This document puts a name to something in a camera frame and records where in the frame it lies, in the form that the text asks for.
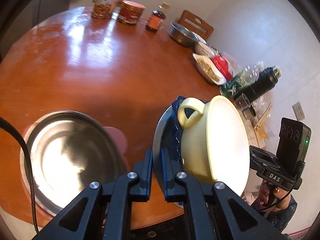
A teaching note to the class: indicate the clear plastic cup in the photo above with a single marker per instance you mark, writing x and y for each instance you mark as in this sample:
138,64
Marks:
242,102

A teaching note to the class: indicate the red round tin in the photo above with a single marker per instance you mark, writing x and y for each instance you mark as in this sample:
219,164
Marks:
130,12

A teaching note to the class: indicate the cream bowl with handle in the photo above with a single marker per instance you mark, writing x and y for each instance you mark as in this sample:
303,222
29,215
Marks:
214,143

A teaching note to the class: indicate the pink bear-shaped plate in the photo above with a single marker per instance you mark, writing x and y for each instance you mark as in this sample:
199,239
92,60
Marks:
117,139

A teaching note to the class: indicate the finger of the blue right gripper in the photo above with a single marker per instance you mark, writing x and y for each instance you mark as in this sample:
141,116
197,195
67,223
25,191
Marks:
173,192

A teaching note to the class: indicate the small dark cup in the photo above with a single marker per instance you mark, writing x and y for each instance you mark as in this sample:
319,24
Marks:
249,113

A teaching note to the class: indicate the steel bowl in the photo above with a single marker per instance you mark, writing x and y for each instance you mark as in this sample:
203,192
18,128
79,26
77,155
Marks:
182,35

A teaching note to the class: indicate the wooden rack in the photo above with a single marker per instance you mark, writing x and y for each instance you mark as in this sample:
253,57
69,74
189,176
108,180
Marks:
261,126

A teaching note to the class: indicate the brown sauce bottle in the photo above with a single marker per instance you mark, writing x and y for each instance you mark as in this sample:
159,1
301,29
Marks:
157,17

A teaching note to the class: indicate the clear jar with snacks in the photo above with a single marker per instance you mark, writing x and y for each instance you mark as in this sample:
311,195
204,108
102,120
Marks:
103,9

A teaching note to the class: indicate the wall power socket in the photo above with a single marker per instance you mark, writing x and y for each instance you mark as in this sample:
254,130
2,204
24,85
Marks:
298,111

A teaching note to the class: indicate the red snack packet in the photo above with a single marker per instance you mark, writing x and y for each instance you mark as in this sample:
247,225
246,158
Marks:
223,66

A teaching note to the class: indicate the black tracking camera box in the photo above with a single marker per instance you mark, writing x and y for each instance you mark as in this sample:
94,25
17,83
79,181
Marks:
294,139

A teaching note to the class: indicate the person's right hand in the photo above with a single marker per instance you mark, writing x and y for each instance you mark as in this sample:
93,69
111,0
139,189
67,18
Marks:
266,192

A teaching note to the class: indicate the green plastic bottle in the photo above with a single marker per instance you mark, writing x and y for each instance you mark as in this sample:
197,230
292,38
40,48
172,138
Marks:
243,79

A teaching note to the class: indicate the white dish with seeds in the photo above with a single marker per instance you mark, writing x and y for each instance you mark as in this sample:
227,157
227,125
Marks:
208,70

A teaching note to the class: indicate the black thermos flask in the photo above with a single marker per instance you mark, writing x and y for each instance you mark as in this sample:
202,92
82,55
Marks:
267,80

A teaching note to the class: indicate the small steel plate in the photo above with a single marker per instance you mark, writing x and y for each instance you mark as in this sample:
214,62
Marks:
162,139

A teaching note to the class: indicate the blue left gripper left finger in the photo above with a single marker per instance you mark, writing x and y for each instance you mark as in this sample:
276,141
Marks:
141,188

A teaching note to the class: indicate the white ceramic bowl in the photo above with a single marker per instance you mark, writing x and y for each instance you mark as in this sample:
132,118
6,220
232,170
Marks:
203,49

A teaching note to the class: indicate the large steel plate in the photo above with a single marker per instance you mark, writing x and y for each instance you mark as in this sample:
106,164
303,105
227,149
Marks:
74,123

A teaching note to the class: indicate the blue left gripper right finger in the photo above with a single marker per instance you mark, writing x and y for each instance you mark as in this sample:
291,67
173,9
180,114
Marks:
176,127

